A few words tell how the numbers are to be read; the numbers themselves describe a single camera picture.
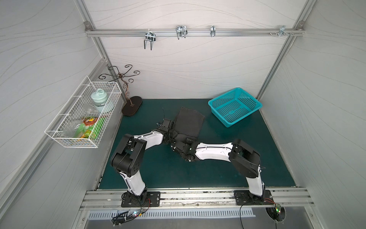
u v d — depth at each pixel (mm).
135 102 1148
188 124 1036
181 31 764
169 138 826
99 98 654
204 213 703
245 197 746
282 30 764
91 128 619
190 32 784
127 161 473
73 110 640
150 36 783
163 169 836
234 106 1180
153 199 737
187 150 676
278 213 703
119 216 687
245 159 493
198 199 749
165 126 765
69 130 612
